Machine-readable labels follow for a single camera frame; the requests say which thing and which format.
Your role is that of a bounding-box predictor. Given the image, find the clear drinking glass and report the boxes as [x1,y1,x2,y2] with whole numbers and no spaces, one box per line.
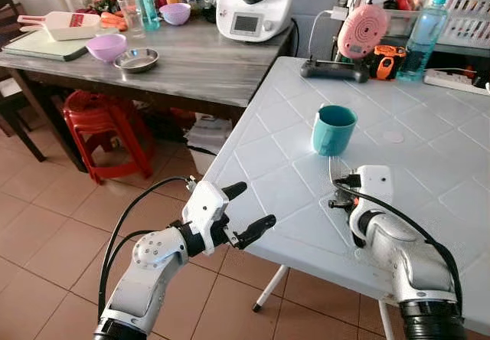
[119,0,145,36]

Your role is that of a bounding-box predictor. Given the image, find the white charger cable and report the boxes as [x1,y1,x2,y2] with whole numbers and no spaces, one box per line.
[307,7,350,58]

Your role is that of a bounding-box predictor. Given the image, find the large purple plastic bowl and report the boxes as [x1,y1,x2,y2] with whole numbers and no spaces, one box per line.
[87,34,129,64]

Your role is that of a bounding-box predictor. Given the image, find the teal plastic cup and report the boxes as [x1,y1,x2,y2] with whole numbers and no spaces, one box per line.
[312,104,358,158]

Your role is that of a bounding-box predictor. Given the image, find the orange black tape measure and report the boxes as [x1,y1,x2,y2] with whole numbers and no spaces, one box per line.
[372,44,408,81]

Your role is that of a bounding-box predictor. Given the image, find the white plastic folding table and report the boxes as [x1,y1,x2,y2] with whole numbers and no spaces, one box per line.
[201,56,490,340]

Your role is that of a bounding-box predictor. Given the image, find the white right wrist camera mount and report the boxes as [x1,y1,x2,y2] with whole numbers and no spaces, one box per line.
[353,165,394,220]

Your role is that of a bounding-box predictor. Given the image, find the dark wooden chair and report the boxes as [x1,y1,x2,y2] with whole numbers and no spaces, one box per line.
[0,0,48,162]

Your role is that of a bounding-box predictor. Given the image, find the small purple plastic bowl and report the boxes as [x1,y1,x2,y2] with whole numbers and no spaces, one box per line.
[159,3,192,27]

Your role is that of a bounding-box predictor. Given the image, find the white power strip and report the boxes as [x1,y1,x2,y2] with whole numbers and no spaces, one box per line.
[423,68,490,96]

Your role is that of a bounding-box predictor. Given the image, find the white vegetable slicer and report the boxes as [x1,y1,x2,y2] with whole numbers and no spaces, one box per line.
[17,11,103,42]

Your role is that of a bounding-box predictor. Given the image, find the white box under table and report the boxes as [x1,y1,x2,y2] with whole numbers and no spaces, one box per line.
[185,114,235,177]

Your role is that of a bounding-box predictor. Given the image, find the pink round handheld fan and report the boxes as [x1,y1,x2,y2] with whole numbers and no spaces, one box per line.
[337,3,390,60]

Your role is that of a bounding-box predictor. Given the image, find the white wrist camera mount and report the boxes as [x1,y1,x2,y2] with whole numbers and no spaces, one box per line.
[353,165,394,220]
[182,180,230,234]

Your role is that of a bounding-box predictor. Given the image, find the clear blue plastic bottle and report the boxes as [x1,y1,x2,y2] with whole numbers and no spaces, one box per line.
[397,0,450,83]

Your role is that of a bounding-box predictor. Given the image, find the orange carrots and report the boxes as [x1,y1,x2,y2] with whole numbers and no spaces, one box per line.
[100,11,128,31]

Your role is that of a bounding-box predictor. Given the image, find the black handheld controller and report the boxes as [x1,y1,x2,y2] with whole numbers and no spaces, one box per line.
[299,58,371,83]

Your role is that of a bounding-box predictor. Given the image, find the grey top wooden table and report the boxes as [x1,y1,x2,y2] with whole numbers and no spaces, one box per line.
[0,17,299,174]

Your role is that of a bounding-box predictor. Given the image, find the teal water bottle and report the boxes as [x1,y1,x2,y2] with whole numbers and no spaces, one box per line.
[130,0,162,31]

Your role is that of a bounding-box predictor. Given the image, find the shallow steel dish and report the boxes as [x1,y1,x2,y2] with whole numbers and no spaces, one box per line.
[114,47,160,74]

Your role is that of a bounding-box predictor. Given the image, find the pale green cutting board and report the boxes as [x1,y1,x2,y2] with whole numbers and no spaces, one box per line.
[2,28,97,62]

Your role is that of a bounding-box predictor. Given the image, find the red plastic stool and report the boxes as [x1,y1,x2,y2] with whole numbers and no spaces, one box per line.
[63,90,155,185]

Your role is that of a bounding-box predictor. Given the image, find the white plastic laundry basket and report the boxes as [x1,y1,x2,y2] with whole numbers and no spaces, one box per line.
[419,0,490,49]

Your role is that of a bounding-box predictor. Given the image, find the white kitchen cooking machine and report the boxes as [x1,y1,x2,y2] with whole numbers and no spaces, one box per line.
[215,0,299,44]

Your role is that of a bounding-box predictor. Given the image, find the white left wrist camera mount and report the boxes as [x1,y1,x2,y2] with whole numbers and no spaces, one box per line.
[182,180,230,234]

